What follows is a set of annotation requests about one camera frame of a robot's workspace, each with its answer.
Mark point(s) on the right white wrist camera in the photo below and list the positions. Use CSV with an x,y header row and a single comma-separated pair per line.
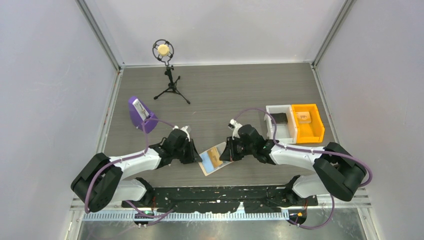
x,y
235,127

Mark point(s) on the purple metronome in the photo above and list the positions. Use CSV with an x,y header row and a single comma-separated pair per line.
x,y
140,115

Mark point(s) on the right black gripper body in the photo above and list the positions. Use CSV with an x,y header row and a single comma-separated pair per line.
x,y
240,149

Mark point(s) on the white plastic bin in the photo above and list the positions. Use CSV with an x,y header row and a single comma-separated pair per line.
x,y
286,133

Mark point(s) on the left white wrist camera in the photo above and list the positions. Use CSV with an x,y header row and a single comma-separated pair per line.
x,y
186,129

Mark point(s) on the black microphone on tripod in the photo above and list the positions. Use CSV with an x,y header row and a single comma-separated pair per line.
x,y
163,51

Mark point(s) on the beige credit card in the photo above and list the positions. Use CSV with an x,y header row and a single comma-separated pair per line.
x,y
214,156

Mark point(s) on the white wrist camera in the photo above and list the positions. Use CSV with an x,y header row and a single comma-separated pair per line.
x,y
186,129
235,127

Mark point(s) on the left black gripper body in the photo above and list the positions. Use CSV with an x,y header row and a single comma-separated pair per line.
x,y
184,153

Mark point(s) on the beige leather card holder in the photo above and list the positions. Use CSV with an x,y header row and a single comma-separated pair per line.
x,y
206,165

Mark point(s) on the orange plastic bin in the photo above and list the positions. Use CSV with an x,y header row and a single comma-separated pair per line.
x,y
310,128

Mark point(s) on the black block in white bin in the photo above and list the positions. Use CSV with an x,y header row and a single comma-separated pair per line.
x,y
280,118

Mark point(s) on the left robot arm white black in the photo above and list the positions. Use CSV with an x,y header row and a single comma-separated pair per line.
x,y
107,180

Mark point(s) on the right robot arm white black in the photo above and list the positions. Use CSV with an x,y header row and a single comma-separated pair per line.
x,y
335,171

